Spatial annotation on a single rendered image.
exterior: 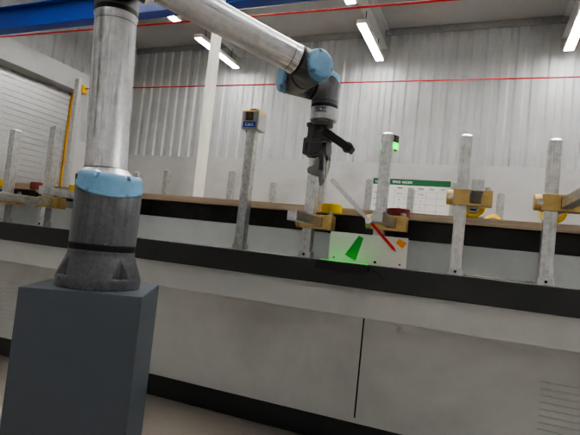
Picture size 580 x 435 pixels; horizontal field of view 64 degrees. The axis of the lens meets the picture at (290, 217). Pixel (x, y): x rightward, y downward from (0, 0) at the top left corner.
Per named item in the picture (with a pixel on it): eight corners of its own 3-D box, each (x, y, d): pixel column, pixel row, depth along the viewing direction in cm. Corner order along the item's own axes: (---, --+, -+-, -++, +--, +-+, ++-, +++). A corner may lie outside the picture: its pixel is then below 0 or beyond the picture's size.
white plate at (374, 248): (405, 268, 148) (408, 238, 149) (327, 260, 158) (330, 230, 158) (405, 268, 149) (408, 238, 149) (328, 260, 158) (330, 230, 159)
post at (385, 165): (379, 274, 152) (393, 131, 154) (368, 273, 153) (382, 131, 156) (381, 274, 155) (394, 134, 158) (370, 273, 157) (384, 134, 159)
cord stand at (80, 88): (64, 223, 344) (82, 78, 349) (54, 223, 347) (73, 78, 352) (72, 224, 351) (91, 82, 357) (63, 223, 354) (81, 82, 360)
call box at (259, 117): (256, 130, 170) (259, 110, 171) (240, 130, 173) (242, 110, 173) (264, 135, 177) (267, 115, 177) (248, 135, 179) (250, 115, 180)
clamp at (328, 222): (330, 230, 158) (331, 215, 158) (293, 226, 163) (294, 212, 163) (335, 230, 164) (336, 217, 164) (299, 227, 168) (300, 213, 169)
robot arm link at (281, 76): (288, 55, 142) (324, 66, 147) (274, 66, 153) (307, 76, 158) (285, 85, 142) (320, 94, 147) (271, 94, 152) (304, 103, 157)
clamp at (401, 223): (406, 231, 150) (406, 216, 150) (364, 228, 154) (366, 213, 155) (407, 232, 155) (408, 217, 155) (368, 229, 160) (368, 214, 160)
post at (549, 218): (551, 299, 134) (563, 137, 137) (537, 298, 136) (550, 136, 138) (548, 299, 138) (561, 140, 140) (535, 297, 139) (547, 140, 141)
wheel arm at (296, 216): (296, 223, 135) (298, 209, 136) (286, 222, 137) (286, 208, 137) (334, 231, 176) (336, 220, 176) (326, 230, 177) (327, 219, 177)
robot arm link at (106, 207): (66, 242, 100) (77, 162, 101) (67, 239, 115) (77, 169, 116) (140, 249, 106) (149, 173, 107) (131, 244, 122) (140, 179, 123)
